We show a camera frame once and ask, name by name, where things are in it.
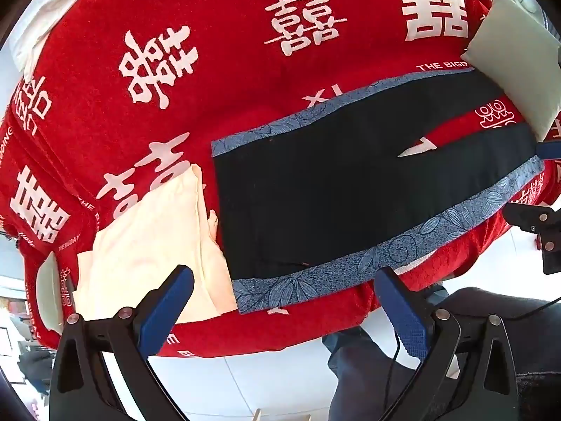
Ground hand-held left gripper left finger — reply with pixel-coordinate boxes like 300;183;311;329
48;265;195;421

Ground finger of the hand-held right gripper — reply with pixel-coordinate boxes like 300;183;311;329
503;202;561;275
535;140;561;161

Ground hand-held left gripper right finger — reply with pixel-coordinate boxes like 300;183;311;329
374;267;520;421

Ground black pants with blue trim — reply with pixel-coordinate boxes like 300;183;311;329
211;69;545;314

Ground cream folded cloth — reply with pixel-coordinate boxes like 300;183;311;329
76;163;239;323

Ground person's leg in blue jeans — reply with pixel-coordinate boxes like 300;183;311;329
322;283;461;421

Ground pale green folded cloth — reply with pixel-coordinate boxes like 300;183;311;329
462;0;561;141

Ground small white folded cloth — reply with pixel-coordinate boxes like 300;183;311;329
35;252;66;338

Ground red printed blanket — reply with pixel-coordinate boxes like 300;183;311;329
0;0;561;358

